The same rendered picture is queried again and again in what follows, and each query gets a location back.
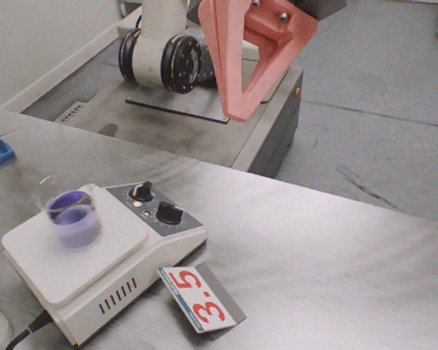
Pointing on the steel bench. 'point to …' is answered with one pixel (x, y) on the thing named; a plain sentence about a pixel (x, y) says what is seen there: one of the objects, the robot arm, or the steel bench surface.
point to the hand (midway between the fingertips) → (238, 107)
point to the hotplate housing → (115, 283)
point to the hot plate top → (100, 265)
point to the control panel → (153, 211)
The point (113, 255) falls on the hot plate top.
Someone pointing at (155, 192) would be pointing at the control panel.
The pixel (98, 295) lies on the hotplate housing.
